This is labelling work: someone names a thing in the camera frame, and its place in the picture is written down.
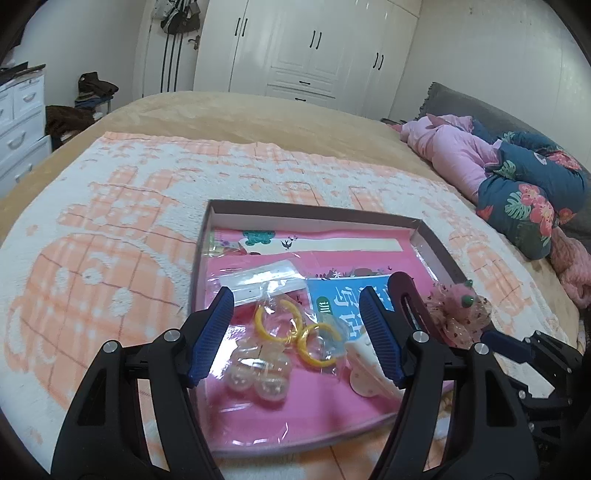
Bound beige bed cover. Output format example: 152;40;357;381
1;92;580;343

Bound white drawer cabinet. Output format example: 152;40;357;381
0;63;51;198

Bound pink plush hair accessory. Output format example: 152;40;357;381
425;280;493;349

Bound dark maroon hair clip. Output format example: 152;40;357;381
388;272;445;343

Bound red bead hair accessory packet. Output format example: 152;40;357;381
206;260;308;307

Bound white comb hair clip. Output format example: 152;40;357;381
345;333;404;400

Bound pearl bead hair ties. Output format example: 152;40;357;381
223;338;295;405

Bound yellow rings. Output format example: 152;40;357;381
252;294;348;375

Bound white door with bags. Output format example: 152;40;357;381
132;1;209;100

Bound grey pillow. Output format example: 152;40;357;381
418;82;590;244

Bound white wardrobe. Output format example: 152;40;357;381
193;0;422;120

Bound white orange patterned blanket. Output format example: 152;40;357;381
1;132;579;467

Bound pink quilt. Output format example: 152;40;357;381
393;114;502;204

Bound blue floral quilt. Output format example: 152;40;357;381
465;120;587;260

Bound pink knitted cloth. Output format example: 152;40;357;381
550;227;591;309

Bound brown cardboard tray box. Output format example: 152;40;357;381
189;200;465;457

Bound pile of dark clothes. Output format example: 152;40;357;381
45;72;119;151

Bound blue card with characters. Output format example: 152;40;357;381
307;275;393;340

